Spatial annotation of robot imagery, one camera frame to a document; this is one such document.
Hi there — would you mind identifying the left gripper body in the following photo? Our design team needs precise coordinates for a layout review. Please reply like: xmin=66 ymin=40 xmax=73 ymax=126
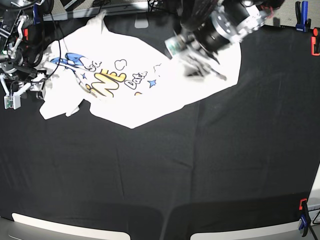
xmin=172 ymin=33 xmax=227 ymax=81

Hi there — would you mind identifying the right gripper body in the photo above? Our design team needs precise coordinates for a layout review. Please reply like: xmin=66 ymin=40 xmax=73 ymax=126
xmin=0 ymin=63 xmax=49 ymax=100

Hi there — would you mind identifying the white printed t-shirt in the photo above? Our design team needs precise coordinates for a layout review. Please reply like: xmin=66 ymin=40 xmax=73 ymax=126
xmin=39 ymin=13 xmax=242 ymax=129

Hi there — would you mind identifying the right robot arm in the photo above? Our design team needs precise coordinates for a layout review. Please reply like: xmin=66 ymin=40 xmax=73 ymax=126
xmin=0 ymin=0 xmax=54 ymax=100

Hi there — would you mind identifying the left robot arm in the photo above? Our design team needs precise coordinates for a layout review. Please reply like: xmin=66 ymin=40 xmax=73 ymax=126
xmin=165 ymin=0 xmax=284 ymax=81

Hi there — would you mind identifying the red clamp top left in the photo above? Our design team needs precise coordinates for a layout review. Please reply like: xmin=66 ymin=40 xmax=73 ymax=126
xmin=23 ymin=28 xmax=29 ymax=41

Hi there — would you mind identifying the blue clamp top right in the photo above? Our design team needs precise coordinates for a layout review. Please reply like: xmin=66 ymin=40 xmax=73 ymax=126
xmin=295 ymin=0 xmax=311 ymax=33

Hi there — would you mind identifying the red clamp right edge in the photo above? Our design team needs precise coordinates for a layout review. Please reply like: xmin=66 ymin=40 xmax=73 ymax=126
xmin=311 ymin=27 xmax=320 ymax=56

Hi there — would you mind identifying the black table cloth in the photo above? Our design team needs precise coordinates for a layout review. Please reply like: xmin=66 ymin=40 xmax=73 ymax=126
xmin=0 ymin=26 xmax=320 ymax=240

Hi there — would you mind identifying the red blue clamp bottom right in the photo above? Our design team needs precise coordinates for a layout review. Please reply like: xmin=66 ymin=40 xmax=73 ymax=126
xmin=298 ymin=198 xmax=311 ymax=237

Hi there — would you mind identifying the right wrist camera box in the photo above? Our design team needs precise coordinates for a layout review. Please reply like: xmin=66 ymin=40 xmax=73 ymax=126
xmin=4 ymin=95 xmax=21 ymax=110

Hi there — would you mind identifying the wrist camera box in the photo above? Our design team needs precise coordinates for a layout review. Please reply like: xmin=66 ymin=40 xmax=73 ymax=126
xmin=4 ymin=95 xmax=21 ymax=110
xmin=164 ymin=35 xmax=185 ymax=57

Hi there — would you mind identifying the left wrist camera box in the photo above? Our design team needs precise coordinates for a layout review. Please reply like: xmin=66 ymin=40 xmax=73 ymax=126
xmin=164 ymin=35 xmax=185 ymax=57

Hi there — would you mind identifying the grey camera mount base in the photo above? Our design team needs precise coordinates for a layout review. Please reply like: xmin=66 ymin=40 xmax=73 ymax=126
xmin=134 ymin=12 xmax=149 ymax=29

